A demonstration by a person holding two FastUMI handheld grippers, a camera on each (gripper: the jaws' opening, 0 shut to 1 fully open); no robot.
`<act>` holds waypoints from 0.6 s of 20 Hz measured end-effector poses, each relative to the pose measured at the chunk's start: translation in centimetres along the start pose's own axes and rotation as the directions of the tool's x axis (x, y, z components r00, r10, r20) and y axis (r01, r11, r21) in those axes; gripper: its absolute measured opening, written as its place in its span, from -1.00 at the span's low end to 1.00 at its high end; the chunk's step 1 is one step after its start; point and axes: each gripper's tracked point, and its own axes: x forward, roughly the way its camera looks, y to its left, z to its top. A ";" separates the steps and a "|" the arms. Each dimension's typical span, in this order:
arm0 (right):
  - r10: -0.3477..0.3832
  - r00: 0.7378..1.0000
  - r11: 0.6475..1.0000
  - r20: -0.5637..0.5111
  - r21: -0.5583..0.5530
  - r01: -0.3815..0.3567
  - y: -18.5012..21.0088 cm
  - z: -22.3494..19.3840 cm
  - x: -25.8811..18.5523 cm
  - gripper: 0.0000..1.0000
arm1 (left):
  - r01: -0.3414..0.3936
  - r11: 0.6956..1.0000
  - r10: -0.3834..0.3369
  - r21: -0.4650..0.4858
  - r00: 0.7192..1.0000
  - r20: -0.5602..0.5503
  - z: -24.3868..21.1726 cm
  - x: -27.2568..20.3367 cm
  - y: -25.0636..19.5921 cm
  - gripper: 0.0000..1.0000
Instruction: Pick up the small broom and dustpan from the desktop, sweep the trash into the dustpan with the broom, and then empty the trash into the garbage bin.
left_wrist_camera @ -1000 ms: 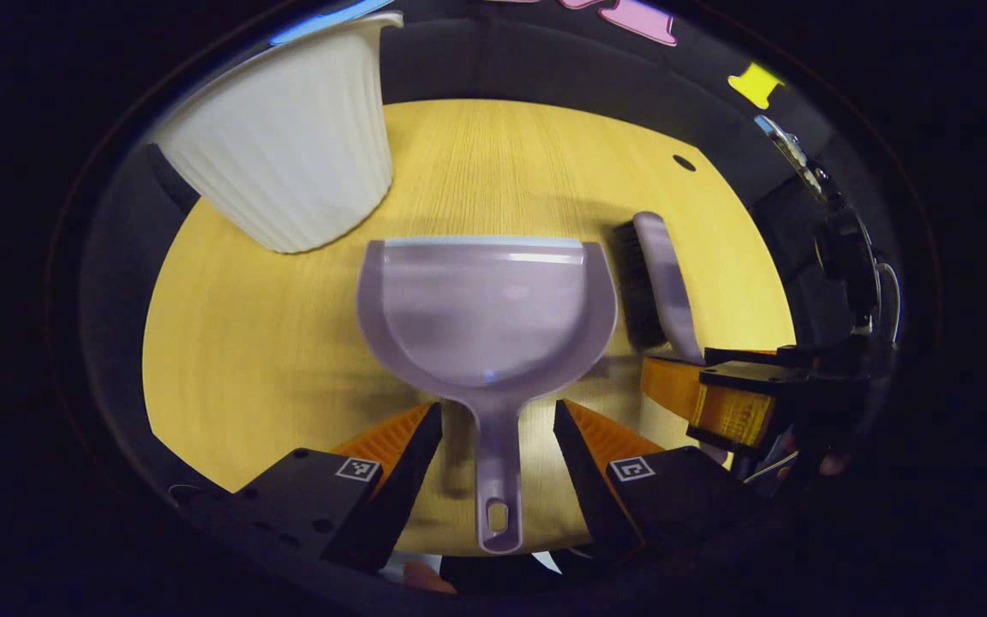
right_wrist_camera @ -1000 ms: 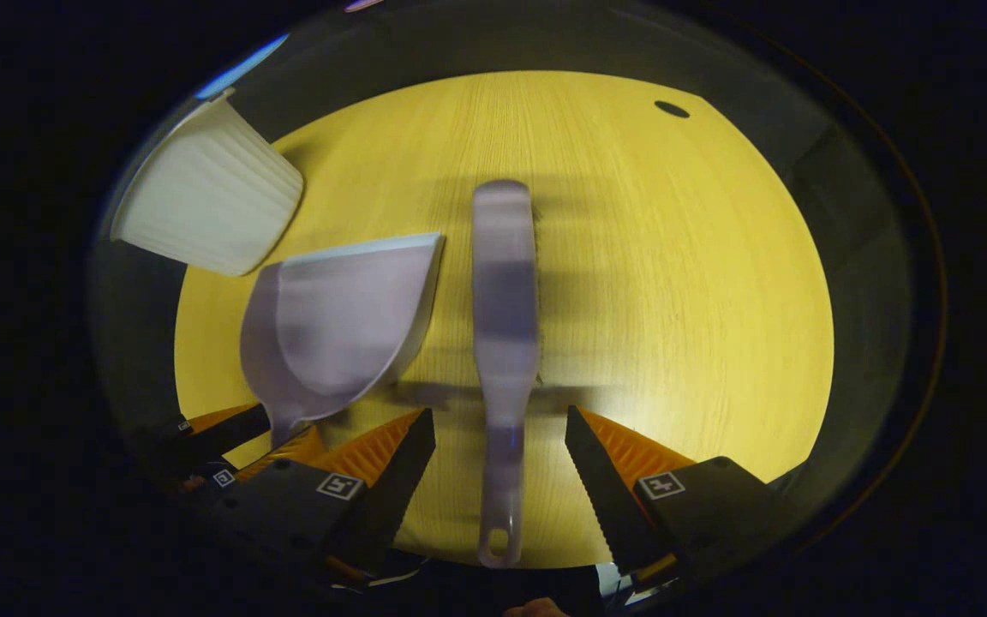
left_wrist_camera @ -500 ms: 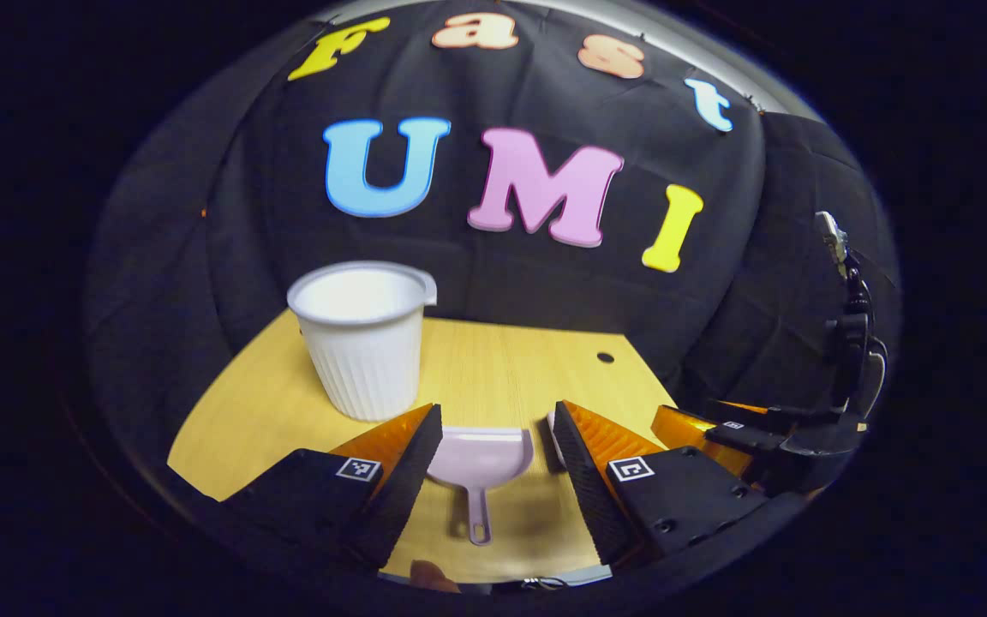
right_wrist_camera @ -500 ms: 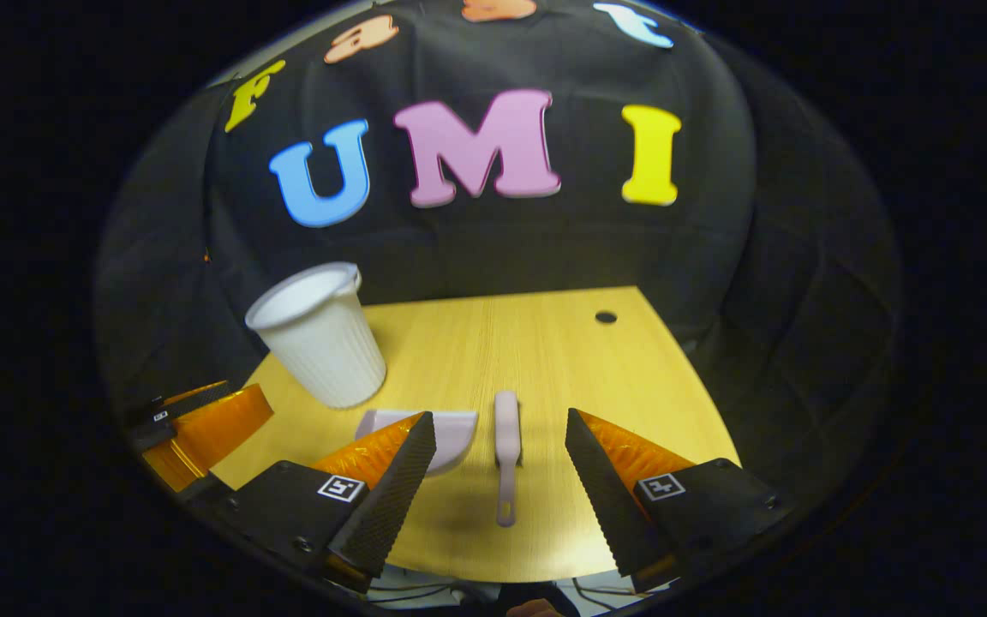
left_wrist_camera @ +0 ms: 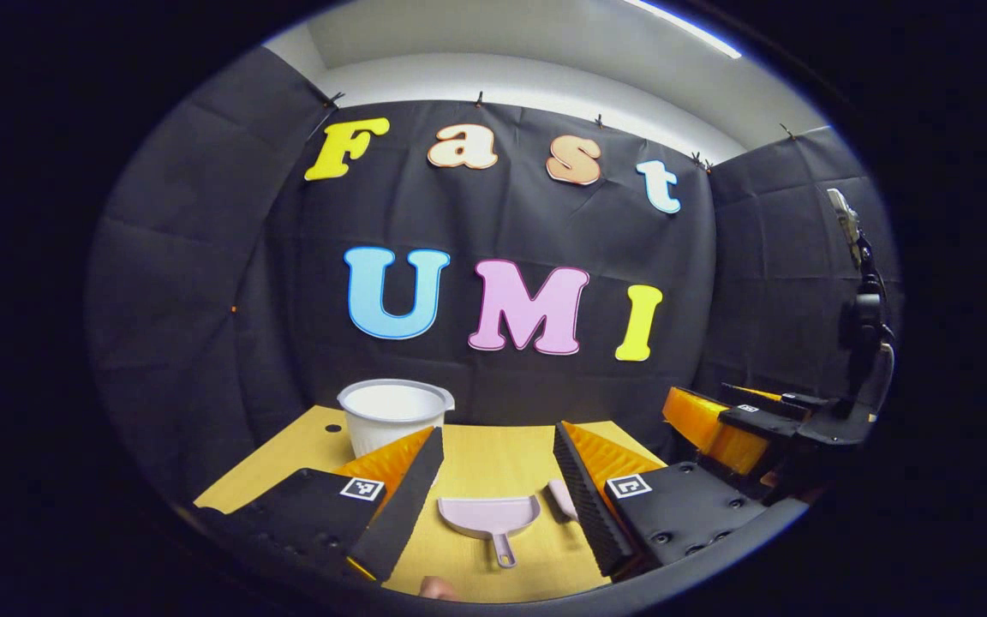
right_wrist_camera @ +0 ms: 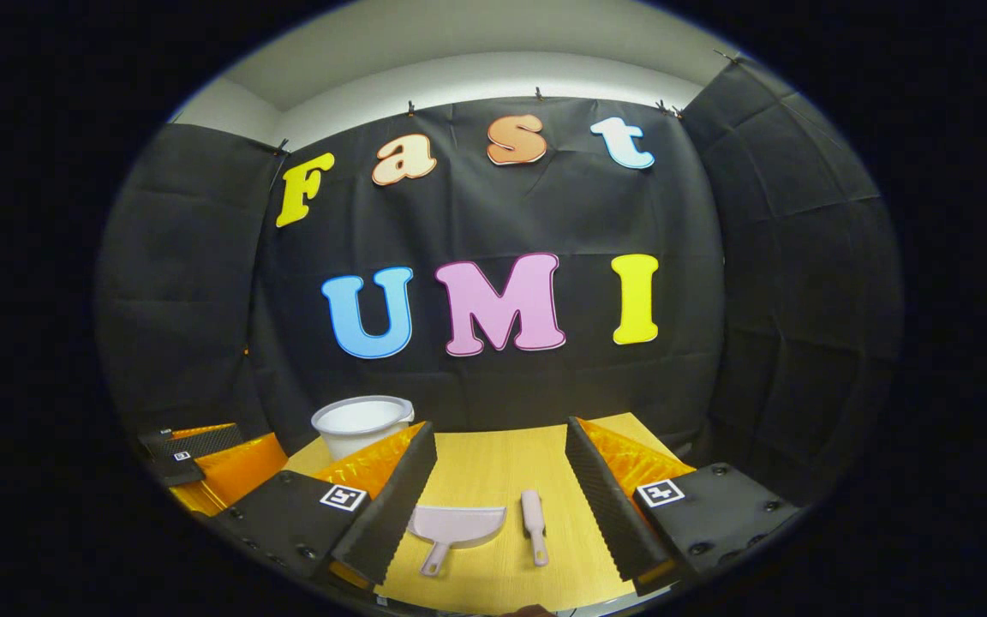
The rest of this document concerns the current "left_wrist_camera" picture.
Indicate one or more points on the small pink broom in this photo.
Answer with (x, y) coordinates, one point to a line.
(560, 499)

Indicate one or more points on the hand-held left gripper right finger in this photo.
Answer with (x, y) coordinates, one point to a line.
(583, 497)

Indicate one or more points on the small pink dustpan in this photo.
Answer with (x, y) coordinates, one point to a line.
(485, 514)

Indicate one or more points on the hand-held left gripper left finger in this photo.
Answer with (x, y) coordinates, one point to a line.
(403, 506)

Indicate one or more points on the white garbage bin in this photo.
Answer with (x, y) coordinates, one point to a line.
(386, 411)

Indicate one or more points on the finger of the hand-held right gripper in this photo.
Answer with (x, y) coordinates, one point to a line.
(789, 403)
(716, 428)

